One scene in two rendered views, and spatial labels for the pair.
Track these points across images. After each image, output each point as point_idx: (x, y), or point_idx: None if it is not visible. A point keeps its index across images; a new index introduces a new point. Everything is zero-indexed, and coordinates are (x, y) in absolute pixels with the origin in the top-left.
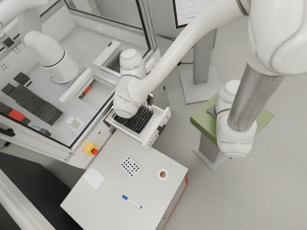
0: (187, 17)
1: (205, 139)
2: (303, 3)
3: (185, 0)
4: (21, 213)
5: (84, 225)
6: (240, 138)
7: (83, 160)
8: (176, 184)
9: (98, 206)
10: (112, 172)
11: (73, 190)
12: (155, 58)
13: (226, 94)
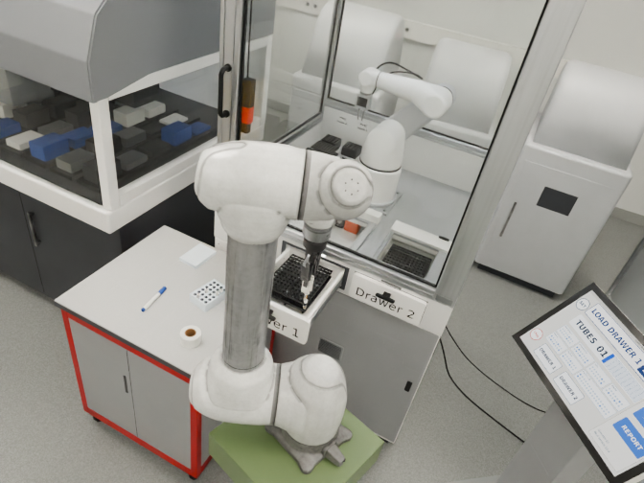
0: (543, 346)
1: None
2: (235, 141)
3: (574, 328)
4: (155, 176)
5: (132, 250)
6: (212, 358)
7: (224, 235)
8: (172, 357)
9: (154, 263)
10: (204, 275)
11: (184, 236)
12: (431, 311)
13: (305, 356)
